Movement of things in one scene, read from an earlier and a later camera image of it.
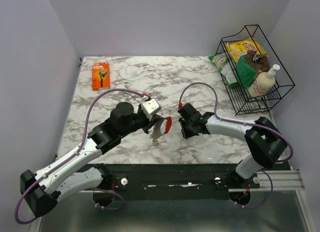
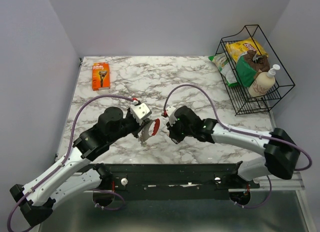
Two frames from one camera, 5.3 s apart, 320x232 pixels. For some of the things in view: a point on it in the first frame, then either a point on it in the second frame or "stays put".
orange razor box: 100,75 stays put
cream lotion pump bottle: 263,83 stays put
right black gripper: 185,133 -> 172,132
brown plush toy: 259,62 stays put
